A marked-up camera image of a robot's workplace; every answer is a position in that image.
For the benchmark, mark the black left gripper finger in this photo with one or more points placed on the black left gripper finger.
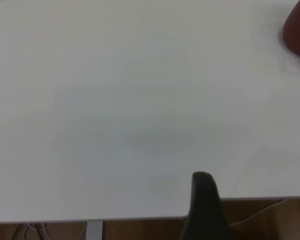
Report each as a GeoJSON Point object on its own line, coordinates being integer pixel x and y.
{"type": "Point", "coordinates": [205, 210]}

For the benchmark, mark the red ceramic mug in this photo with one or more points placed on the red ceramic mug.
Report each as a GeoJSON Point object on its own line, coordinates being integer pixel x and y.
{"type": "Point", "coordinates": [297, 32]}

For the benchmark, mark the grey metal table leg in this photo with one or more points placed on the grey metal table leg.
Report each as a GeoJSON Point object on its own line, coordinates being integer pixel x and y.
{"type": "Point", "coordinates": [94, 230]}

